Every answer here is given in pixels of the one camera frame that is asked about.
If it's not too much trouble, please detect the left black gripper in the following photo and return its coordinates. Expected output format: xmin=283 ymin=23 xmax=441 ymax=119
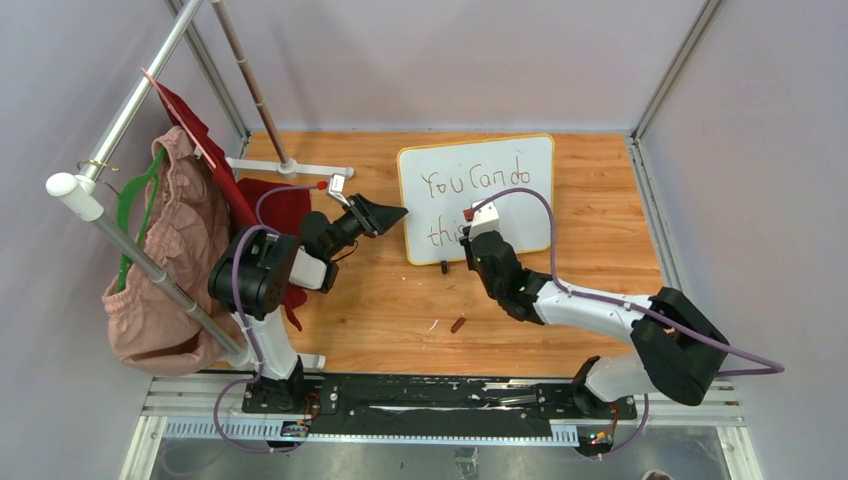
xmin=324 ymin=194 xmax=407 ymax=260

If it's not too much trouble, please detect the yellow-framed whiteboard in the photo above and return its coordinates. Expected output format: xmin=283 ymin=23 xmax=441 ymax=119
xmin=396 ymin=134 xmax=556 ymax=268

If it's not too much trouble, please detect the brown marker cap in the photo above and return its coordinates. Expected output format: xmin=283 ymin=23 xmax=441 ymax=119
xmin=450 ymin=317 xmax=466 ymax=334

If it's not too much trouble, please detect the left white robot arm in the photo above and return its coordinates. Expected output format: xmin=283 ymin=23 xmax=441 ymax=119
xmin=207 ymin=194 xmax=408 ymax=413

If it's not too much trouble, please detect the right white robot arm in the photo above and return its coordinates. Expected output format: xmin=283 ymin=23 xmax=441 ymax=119
xmin=460 ymin=226 xmax=727 ymax=418

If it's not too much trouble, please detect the red garment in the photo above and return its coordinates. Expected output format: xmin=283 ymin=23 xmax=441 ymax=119
xmin=153 ymin=80 xmax=314 ymax=333

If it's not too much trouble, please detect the pink garment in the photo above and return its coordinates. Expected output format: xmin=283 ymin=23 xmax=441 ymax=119
xmin=102 ymin=126 xmax=243 ymax=376

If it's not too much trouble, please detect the pink hanger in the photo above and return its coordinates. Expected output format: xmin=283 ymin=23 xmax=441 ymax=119
xmin=141 ymin=68 xmax=216 ymax=171

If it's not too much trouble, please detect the green hanger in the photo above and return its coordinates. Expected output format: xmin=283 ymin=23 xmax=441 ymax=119
xmin=115 ymin=146 xmax=167 ymax=293

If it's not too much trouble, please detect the metal clothes rack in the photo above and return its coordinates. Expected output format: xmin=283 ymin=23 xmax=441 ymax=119
xmin=44 ymin=0 xmax=356 ymax=371

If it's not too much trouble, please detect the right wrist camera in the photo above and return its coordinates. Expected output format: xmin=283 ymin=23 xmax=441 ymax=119
xmin=463 ymin=201 xmax=500 ymax=240

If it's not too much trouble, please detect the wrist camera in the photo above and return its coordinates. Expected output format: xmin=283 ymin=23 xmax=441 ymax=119
xmin=463 ymin=201 xmax=500 ymax=240
xmin=326 ymin=173 xmax=351 ymax=208

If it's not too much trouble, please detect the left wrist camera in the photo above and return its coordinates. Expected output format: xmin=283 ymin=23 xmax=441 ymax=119
xmin=326 ymin=173 xmax=351 ymax=208

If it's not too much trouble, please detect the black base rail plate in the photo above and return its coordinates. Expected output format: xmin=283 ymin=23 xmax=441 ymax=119
xmin=238 ymin=373 xmax=637 ymax=446

